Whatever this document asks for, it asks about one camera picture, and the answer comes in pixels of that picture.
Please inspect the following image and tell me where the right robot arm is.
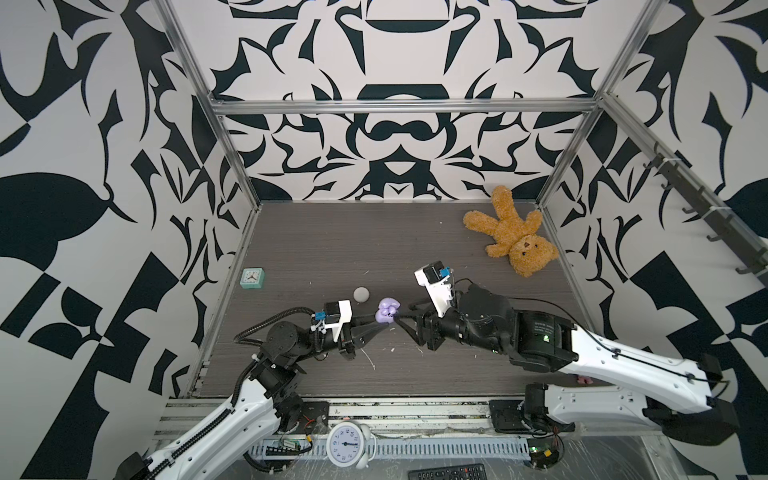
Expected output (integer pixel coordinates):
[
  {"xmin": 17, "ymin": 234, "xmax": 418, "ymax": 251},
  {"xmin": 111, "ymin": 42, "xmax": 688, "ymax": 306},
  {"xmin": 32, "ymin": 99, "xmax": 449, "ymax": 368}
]
[{"xmin": 387, "ymin": 280, "xmax": 740, "ymax": 446}]

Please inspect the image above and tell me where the small teal square clock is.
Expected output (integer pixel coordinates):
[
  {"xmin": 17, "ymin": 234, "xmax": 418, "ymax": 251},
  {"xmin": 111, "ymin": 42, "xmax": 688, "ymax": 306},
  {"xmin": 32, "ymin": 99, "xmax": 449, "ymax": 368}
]
[{"xmin": 239, "ymin": 267, "xmax": 265, "ymax": 289}]

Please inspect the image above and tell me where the purple earbud charging case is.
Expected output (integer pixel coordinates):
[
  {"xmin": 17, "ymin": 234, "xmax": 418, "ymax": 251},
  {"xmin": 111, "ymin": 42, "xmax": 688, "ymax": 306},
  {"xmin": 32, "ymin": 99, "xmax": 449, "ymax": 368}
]
[{"xmin": 375, "ymin": 297, "xmax": 401, "ymax": 324}]

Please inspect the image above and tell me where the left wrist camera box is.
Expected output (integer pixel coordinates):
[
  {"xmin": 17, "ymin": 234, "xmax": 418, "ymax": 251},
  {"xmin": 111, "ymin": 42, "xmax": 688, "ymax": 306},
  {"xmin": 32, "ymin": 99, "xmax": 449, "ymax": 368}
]
[{"xmin": 310, "ymin": 300, "xmax": 353, "ymax": 343}]

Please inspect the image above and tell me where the green circuit board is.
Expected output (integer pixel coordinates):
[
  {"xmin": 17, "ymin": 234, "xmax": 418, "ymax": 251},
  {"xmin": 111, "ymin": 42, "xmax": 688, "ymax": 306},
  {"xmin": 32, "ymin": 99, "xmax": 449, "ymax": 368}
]
[{"xmin": 525, "ymin": 438, "xmax": 563, "ymax": 471}]

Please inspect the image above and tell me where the black wall hook rail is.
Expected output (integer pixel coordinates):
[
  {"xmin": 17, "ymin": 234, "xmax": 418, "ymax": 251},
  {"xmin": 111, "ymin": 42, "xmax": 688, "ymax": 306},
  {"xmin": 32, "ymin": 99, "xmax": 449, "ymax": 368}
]
[{"xmin": 644, "ymin": 141, "xmax": 767, "ymax": 288}]

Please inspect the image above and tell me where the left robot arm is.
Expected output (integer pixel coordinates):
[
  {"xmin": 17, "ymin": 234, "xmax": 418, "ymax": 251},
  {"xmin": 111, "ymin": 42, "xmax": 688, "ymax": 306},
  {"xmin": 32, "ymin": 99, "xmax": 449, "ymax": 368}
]
[{"xmin": 115, "ymin": 300, "xmax": 389, "ymax": 479}]

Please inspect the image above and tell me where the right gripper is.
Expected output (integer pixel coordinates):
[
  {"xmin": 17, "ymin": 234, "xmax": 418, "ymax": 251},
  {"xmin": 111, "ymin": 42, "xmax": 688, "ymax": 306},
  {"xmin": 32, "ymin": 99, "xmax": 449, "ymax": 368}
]
[{"xmin": 393, "ymin": 294, "xmax": 508, "ymax": 355}]

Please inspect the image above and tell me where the white slotted cable duct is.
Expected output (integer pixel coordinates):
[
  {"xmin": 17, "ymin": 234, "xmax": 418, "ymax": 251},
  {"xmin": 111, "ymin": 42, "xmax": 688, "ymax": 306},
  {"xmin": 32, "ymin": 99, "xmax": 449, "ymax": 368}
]
[{"xmin": 250, "ymin": 437, "xmax": 530, "ymax": 461}]

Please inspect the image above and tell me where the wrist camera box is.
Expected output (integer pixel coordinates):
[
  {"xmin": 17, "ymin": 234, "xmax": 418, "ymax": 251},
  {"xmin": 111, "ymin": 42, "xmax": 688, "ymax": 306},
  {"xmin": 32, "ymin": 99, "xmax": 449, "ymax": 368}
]
[
  {"xmin": 414, "ymin": 261, "xmax": 454, "ymax": 318},
  {"xmin": 310, "ymin": 300, "xmax": 353, "ymax": 343}
]

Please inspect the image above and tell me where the white earbud charging case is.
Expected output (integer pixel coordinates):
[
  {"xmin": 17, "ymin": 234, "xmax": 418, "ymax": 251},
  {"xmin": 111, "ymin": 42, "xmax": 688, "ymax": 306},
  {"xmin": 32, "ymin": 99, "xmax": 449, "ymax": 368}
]
[{"xmin": 353, "ymin": 287, "xmax": 370, "ymax": 303}]

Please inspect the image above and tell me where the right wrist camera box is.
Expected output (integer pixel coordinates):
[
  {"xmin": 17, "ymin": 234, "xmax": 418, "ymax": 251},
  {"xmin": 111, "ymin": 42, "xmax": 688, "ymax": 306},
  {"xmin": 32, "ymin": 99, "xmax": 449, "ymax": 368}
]
[{"xmin": 414, "ymin": 261, "xmax": 454, "ymax": 318}]

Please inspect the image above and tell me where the brown teddy bear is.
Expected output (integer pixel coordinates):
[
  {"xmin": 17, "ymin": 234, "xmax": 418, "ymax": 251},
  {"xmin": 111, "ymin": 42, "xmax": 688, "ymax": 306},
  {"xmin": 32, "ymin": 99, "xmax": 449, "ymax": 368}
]
[{"xmin": 463, "ymin": 185, "xmax": 559, "ymax": 278}]

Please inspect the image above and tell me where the white round alarm clock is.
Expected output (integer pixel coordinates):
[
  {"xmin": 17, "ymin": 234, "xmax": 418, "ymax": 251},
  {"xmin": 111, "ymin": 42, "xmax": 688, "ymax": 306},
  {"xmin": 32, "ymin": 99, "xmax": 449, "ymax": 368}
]
[{"xmin": 326, "ymin": 420, "xmax": 378, "ymax": 469}]

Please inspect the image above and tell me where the black remote control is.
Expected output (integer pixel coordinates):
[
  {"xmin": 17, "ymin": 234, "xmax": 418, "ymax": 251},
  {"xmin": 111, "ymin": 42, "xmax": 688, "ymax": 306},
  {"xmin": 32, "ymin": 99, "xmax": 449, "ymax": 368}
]
[{"xmin": 407, "ymin": 463, "xmax": 488, "ymax": 480}]

